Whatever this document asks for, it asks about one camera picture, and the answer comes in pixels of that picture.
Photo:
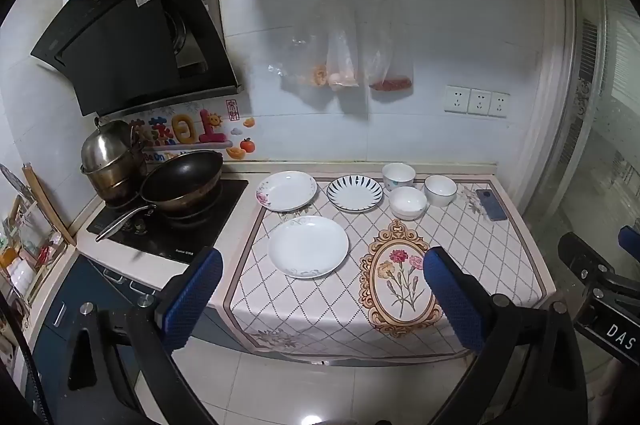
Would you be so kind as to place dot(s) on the floral diamond pattern tablecloth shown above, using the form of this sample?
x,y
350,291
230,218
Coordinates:
x,y
310,305

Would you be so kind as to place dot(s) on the clear plastic bag with chillies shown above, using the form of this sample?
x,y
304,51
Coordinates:
x,y
392,65

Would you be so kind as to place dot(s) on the white plate with floral rim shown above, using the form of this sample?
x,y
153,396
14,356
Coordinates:
x,y
286,191

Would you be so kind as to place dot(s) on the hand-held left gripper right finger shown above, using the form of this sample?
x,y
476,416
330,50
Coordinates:
x,y
450,295

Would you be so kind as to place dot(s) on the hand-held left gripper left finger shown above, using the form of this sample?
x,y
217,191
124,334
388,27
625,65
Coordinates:
x,y
192,300

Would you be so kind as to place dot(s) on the blue base cabinet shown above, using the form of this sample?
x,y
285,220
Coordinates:
x,y
90,285

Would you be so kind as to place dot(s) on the black wok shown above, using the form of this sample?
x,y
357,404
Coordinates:
x,y
185,177

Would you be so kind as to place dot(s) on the white bowl with coloured dots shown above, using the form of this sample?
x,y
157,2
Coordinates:
x,y
398,175

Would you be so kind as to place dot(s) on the clear plastic bag with eggs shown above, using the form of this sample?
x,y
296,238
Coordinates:
x,y
342,55

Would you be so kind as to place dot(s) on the black glass cooktop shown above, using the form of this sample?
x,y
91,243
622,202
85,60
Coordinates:
x,y
200,232

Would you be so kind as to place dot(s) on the black range hood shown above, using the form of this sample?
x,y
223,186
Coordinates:
x,y
125,35

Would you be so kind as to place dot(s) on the stainless steel steamer pot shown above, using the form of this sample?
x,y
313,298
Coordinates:
x,y
107,155

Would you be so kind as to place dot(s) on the white wall socket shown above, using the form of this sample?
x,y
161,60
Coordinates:
x,y
457,99
499,104
480,102

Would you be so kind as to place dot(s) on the colourful wall sticker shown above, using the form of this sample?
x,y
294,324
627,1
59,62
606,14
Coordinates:
x,y
200,130

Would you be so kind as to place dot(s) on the white bowl with dark rim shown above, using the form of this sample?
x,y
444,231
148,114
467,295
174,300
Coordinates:
x,y
440,190
408,203

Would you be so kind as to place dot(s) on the plain white plate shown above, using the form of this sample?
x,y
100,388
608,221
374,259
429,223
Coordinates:
x,y
307,246

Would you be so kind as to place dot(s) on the white plate with blue stripes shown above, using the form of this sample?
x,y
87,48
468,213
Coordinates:
x,y
355,193

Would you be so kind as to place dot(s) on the blue smartphone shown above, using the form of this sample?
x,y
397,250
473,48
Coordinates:
x,y
491,205

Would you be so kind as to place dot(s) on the wooden cutting board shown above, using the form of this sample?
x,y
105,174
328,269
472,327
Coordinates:
x,y
47,205

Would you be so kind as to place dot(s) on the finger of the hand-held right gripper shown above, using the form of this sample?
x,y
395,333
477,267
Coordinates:
x,y
631,237
580,255

